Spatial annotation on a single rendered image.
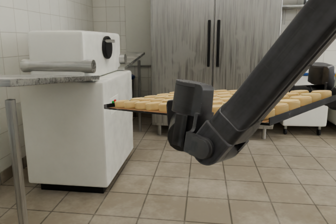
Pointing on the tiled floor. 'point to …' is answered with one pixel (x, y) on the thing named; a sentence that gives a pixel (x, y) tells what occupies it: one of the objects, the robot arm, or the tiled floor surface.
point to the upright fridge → (211, 28)
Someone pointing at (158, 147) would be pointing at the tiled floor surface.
